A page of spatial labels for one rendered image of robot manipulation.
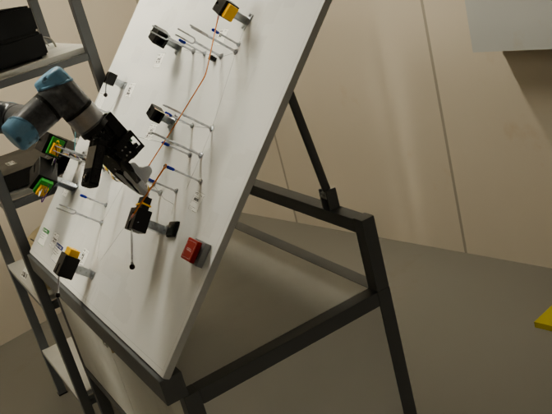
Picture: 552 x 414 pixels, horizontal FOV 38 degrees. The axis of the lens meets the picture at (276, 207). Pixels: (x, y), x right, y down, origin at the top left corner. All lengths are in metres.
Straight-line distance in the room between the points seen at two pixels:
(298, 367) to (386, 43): 2.13
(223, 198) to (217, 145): 0.17
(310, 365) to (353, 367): 0.13
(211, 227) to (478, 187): 2.11
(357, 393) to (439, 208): 1.96
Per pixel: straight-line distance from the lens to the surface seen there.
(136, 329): 1.96
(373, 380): 2.12
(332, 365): 2.02
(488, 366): 3.11
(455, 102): 3.63
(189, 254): 1.78
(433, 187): 3.89
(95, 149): 1.86
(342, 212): 2.04
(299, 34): 1.84
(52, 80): 1.83
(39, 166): 2.61
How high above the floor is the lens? 1.75
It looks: 20 degrees down
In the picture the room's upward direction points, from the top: 15 degrees counter-clockwise
